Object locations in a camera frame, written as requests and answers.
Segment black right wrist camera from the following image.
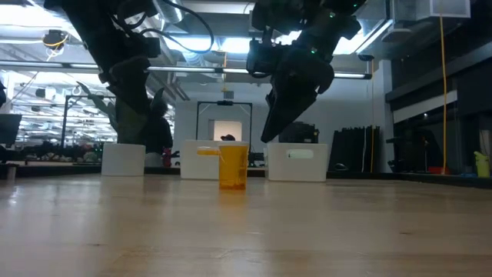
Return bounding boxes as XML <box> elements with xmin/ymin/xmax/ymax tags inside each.
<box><xmin>246</xmin><ymin>38</ymin><xmax>284</xmax><ymax>80</ymax></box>

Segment small orange pill bottle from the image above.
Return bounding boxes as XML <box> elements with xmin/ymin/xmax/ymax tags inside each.
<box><xmin>218</xmin><ymin>142</ymin><xmax>250</xmax><ymax>191</ymax></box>

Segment person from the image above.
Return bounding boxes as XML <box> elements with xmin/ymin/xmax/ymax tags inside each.
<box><xmin>145</xmin><ymin>98</ymin><xmax>175</xmax><ymax>167</ymax></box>

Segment long ceiling tube light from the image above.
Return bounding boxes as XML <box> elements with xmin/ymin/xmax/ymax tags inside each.
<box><xmin>0</xmin><ymin>59</ymin><xmax>373</xmax><ymax>80</ymax></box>

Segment black ceiling dome camera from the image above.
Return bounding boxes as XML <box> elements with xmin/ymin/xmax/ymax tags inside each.
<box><xmin>42</xmin><ymin>29</ymin><xmax>70</xmax><ymax>52</ymax></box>

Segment yellow hanging cable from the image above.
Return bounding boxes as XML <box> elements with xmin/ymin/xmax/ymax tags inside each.
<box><xmin>439</xmin><ymin>15</ymin><xmax>449</xmax><ymax>173</ymax></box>

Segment dark green snake plant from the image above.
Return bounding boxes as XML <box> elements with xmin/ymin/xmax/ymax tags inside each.
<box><xmin>75</xmin><ymin>80</ymin><xmax>166</xmax><ymax>145</ymax></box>

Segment white ceiling unit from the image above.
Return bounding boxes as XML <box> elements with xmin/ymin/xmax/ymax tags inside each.
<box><xmin>391</xmin><ymin>0</ymin><xmax>472</xmax><ymax>21</ymax></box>

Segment white plant pot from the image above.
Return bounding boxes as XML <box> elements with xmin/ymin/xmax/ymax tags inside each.
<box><xmin>101</xmin><ymin>143</ymin><xmax>147</xmax><ymax>177</ymax></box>

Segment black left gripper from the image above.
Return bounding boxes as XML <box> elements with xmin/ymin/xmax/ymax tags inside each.
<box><xmin>98</xmin><ymin>55</ymin><xmax>153</xmax><ymax>117</ymax></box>

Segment black folded panels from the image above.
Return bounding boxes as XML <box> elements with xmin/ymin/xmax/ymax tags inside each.
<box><xmin>331</xmin><ymin>125</ymin><xmax>381</xmax><ymax>175</ymax></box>

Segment black equipment case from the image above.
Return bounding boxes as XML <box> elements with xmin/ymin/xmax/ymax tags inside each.
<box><xmin>278</xmin><ymin>121</ymin><xmax>321</xmax><ymax>145</ymax></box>

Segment yellow-green spray bottle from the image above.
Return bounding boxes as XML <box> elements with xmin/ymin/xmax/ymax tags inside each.
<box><xmin>474</xmin><ymin>151</ymin><xmax>491</xmax><ymax>179</ymax></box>

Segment white plastic bin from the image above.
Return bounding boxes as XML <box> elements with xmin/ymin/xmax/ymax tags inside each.
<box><xmin>180</xmin><ymin>139</ymin><xmax>251</xmax><ymax>181</ymax></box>
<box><xmin>266</xmin><ymin>142</ymin><xmax>329</xmax><ymax>183</ymax></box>

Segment silver ceiling duct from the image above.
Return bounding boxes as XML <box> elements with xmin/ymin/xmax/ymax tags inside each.
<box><xmin>155</xmin><ymin>0</ymin><xmax>185</xmax><ymax>25</ymax></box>

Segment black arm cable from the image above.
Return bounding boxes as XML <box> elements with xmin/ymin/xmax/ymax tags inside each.
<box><xmin>111</xmin><ymin>0</ymin><xmax>215</xmax><ymax>55</ymax></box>

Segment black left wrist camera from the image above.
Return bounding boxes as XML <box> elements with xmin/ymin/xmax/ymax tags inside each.
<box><xmin>139</xmin><ymin>35</ymin><xmax>163</xmax><ymax>59</ymax></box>

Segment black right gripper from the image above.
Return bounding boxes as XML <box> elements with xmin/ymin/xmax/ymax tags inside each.
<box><xmin>260</xmin><ymin>45</ymin><xmax>335</xmax><ymax>145</ymax></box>

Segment black monitor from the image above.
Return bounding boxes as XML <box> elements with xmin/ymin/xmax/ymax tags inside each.
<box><xmin>0</xmin><ymin>113</ymin><xmax>23</xmax><ymax>147</ymax></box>

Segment black metal frame stand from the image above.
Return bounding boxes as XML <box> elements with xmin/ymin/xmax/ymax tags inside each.
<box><xmin>195</xmin><ymin>100</ymin><xmax>254</xmax><ymax>142</ymax></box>

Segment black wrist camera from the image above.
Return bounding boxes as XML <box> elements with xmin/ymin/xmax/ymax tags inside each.
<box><xmin>246</xmin><ymin>38</ymin><xmax>284</xmax><ymax>80</ymax></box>
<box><xmin>139</xmin><ymin>35</ymin><xmax>163</xmax><ymax>59</ymax></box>

